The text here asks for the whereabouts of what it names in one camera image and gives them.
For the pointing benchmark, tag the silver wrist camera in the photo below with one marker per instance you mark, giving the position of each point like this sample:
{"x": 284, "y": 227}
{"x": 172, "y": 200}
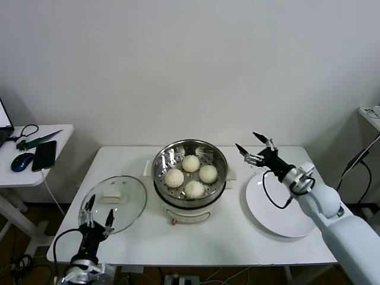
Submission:
{"x": 96, "y": 269}
{"x": 304, "y": 175}

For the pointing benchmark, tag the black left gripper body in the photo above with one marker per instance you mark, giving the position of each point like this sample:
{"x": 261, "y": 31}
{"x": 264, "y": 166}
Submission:
{"x": 92, "y": 234}

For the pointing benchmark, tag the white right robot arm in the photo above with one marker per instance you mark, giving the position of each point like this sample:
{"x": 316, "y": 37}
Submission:
{"x": 341, "y": 228}

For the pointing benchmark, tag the black smartphone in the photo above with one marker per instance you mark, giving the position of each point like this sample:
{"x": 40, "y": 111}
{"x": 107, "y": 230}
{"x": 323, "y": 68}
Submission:
{"x": 44, "y": 155}

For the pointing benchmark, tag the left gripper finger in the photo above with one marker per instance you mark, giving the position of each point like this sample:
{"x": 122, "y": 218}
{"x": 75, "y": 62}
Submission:
{"x": 87, "y": 213}
{"x": 110, "y": 225}

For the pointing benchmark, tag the black laptop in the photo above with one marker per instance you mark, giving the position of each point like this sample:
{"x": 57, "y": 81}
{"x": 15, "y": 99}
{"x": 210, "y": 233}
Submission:
{"x": 4, "y": 130}

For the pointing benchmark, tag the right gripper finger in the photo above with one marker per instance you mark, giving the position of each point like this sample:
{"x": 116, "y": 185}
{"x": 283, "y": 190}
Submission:
{"x": 269, "y": 143}
{"x": 252, "y": 158}

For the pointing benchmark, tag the white steamed baozi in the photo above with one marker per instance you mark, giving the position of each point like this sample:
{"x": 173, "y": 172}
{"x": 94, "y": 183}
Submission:
{"x": 208, "y": 174}
{"x": 190, "y": 163}
{"x": 194, "y": 190}
{"x": 174, "y": 178}

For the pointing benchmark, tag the green flat ruler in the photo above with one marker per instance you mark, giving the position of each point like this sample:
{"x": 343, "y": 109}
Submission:
{"x": 38, "y": 140}

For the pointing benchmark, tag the white side table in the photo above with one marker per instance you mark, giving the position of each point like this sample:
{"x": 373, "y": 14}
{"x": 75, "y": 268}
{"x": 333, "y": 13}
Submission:
{"x": 63, "y": 133}

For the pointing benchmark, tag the blue computer mouse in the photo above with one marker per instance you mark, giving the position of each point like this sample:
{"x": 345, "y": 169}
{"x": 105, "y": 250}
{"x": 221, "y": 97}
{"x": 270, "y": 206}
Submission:
{"x": 22, "y": 161}

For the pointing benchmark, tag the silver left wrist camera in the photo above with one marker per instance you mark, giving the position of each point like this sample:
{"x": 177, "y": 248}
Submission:
{"x": 96, "y": 269}

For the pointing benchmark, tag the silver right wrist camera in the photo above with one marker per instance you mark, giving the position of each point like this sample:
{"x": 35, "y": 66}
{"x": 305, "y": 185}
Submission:
{"x": 304, "y": 175}

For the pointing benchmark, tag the white shelf table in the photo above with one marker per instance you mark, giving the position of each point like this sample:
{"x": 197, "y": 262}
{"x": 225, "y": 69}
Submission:
{"x": 371, "y": 117}

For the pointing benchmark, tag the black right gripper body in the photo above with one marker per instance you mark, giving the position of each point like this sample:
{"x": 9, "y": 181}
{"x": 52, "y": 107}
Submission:
{"x": 273, "y": 160}

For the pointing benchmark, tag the perforated steel steamer basket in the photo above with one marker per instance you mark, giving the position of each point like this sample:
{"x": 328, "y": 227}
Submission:
{"x": 221, "y": 166}

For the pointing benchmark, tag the white round plate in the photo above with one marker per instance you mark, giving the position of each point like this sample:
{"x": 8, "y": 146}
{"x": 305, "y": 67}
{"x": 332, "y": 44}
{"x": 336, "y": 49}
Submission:
{"x": 267, "y": 216}

